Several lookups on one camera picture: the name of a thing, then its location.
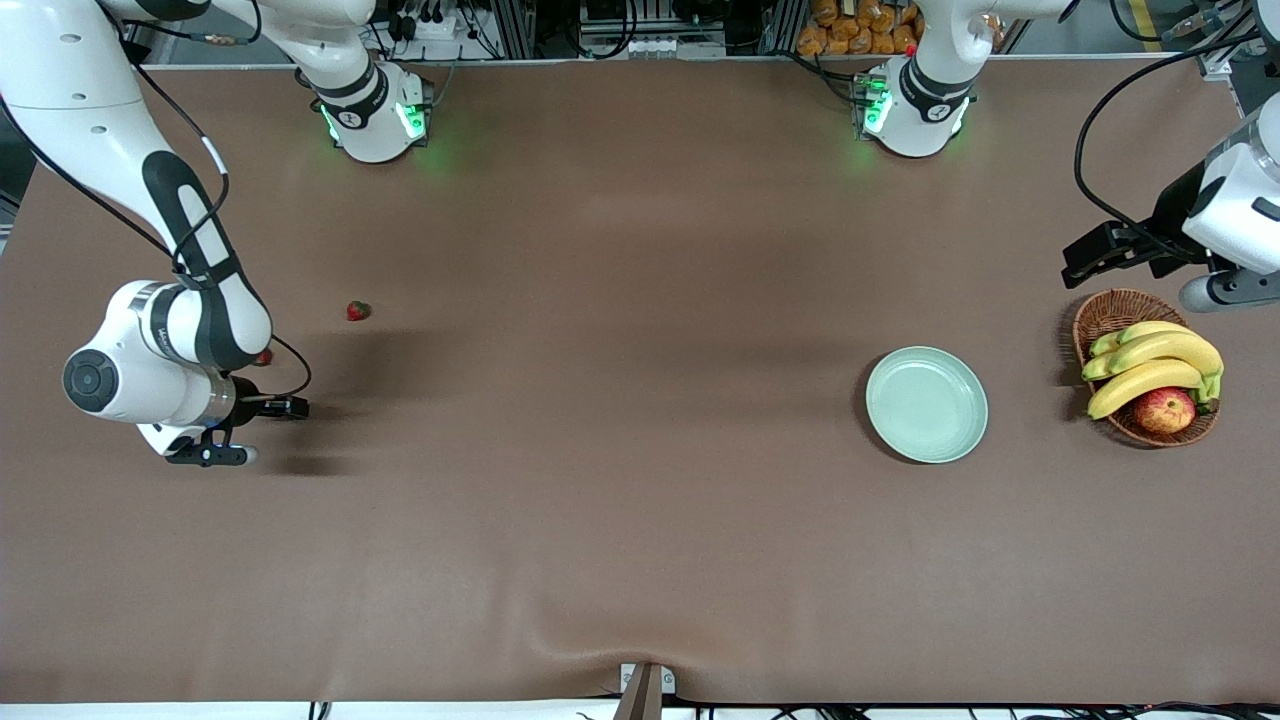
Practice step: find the white power strip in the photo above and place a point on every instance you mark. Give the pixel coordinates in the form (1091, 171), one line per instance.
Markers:
(435, 28)

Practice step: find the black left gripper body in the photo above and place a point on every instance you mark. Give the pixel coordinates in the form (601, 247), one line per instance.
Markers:
(1166, 236)

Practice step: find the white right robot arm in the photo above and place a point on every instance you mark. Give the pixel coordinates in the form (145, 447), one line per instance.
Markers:
(60, 90)

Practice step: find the light green round plate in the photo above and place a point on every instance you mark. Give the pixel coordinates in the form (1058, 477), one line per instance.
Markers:
(925, 420)

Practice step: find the aluminium frame corner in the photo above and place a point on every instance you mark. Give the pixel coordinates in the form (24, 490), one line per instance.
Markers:
(1215, 62)

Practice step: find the red yellow apple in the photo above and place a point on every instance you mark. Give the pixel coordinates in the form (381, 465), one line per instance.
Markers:
(1163, 410)

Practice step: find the orange bread rolls pile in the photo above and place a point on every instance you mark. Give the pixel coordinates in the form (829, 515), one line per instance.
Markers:
(850, 30)

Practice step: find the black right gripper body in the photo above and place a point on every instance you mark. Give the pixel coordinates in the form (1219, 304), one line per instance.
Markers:
(247, 404)

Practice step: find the aluminium frame post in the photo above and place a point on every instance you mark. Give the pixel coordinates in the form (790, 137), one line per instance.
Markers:
(515, 25)
(780, 25)

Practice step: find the silver metal table bracket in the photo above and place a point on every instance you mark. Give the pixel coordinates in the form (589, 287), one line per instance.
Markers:
(628, 680)

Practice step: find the brown table cover mat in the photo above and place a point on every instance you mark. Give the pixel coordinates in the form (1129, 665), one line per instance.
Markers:
(600, 520)

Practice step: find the yellow banana bunch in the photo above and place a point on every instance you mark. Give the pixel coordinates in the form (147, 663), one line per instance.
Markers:
(1160, 350)

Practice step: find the brown wicker basket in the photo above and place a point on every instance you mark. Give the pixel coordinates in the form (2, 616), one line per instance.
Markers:
(1115, 310)

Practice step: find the silver table edge rail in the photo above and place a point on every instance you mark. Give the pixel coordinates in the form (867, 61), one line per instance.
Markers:
(600, 62)

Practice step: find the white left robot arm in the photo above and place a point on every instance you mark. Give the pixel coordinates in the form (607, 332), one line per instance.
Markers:
(925, 110)

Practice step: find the white connector block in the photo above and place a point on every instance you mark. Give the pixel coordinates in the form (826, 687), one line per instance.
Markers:
(660, 46)

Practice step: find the brown camera pole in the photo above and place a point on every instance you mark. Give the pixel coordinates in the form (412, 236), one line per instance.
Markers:
(642, 702)

